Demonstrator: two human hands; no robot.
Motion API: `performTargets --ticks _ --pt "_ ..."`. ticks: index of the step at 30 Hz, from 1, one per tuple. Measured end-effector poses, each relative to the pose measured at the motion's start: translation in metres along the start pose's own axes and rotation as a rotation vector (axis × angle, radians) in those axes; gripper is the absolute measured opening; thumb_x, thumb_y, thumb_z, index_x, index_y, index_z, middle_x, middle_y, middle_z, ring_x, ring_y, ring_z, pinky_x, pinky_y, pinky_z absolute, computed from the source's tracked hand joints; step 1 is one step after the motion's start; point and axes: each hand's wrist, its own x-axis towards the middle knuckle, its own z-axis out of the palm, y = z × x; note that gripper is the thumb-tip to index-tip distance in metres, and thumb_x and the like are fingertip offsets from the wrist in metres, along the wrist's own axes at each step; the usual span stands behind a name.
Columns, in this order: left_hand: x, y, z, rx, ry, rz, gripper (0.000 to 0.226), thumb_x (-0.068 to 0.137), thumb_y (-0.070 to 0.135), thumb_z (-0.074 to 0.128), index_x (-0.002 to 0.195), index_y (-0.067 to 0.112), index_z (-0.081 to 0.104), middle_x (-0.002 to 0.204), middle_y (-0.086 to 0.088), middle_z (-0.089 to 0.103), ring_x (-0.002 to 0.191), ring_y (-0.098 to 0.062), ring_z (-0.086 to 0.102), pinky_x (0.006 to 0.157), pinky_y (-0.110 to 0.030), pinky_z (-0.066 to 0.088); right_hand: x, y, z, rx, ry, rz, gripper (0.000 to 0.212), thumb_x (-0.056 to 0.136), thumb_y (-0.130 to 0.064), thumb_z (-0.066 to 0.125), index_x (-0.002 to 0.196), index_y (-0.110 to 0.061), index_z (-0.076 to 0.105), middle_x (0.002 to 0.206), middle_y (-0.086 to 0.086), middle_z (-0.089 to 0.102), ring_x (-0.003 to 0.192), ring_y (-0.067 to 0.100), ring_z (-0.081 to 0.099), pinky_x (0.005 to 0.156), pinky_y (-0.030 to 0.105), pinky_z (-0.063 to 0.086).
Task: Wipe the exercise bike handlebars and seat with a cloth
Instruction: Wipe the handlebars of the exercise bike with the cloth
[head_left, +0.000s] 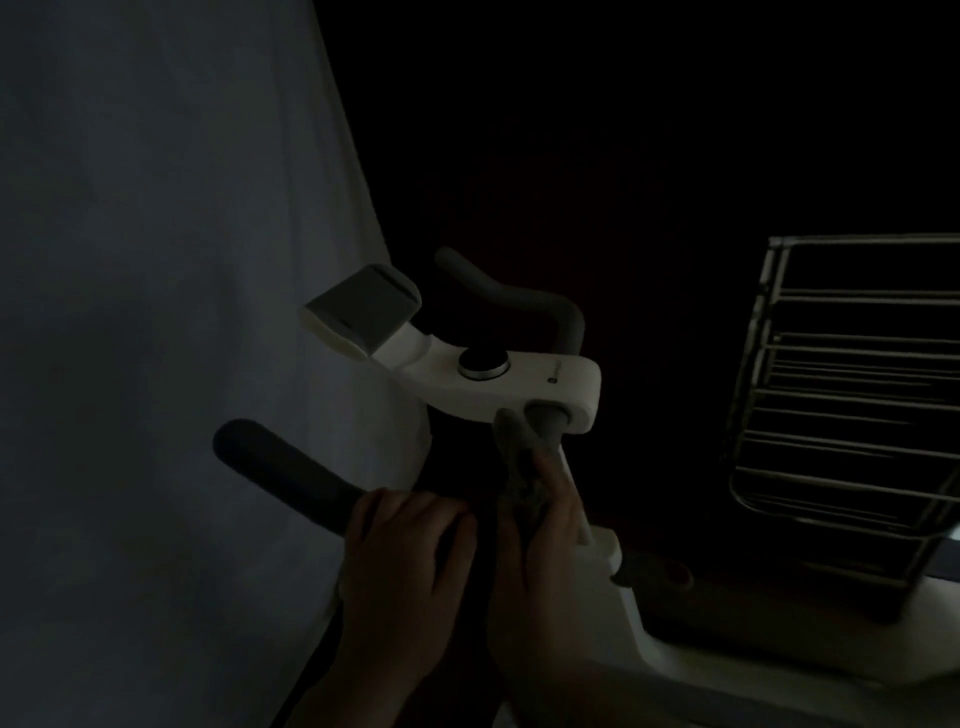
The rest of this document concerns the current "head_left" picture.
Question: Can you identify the grey white tablet holder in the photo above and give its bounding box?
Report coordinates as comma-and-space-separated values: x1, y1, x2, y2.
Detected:
302, 263, 423, 358

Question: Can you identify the person's right hand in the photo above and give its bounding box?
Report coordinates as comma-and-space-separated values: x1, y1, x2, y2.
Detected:
487, 448, 594, 676

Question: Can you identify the metal drying rack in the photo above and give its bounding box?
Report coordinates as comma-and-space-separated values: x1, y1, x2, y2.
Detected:
727, 233, 960, 594

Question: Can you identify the person's left hand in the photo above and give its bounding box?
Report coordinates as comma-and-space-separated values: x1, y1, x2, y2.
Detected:
333, 487, 480, 684

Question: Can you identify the white exercise bike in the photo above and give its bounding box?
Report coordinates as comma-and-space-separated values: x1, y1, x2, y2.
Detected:
212, 247, 960, 728

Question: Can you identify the white hanging sheet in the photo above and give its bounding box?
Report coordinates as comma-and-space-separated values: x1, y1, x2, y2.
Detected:
0, 0, 436, 728

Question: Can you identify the grey cleaning cloth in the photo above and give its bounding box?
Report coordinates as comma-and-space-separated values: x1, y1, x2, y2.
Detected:
491, 407, 556, 541

